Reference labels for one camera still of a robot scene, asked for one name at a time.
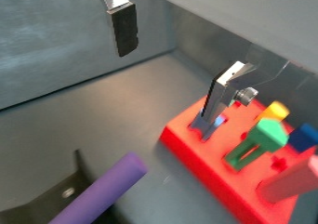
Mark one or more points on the salmon hexagonal tall peg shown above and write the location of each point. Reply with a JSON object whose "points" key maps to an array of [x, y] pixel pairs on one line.
{"points": [[294, 181]]}

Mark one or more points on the purple round cylinder peg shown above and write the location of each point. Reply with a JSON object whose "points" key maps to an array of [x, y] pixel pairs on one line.
{"points": [[100, 195]]}

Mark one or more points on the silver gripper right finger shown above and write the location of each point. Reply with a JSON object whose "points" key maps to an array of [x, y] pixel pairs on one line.
{"points": [[260, 68]]}

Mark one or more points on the black curved cradle stand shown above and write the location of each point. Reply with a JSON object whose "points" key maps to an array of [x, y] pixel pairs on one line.
{"points": [[44, 207]]}

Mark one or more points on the light blue notched peg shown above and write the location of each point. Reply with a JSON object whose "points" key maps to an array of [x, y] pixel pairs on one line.
{"points": [[206, 128]]}

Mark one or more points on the dark blue arch peg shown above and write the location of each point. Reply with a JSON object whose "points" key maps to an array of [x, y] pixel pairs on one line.
{"points": [[303, 137]]}

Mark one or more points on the yellow orange cylinder peg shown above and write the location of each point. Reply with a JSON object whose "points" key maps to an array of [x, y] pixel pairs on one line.
{"points": [[275, 111]]}

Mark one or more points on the green triangular tall peg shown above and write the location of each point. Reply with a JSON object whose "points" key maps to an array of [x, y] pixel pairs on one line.
{"points": [[266, 137]]}

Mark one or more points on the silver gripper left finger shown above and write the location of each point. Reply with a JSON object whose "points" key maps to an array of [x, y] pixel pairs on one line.
{"points": [[123, 17]]}

